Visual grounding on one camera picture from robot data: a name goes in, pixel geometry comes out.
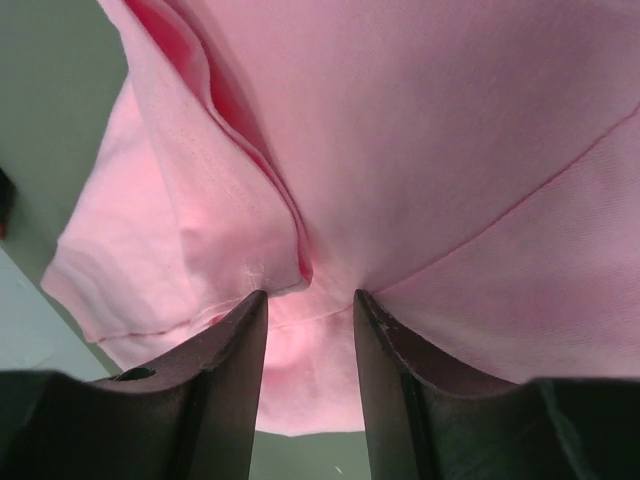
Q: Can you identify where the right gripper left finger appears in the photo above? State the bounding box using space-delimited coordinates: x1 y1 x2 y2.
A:
29 291 267 479

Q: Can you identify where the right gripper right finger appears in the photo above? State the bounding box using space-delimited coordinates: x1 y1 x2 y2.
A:
354 290 578 479

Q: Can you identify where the pink t shirt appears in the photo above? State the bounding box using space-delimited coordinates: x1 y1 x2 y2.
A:
42 1 639 435

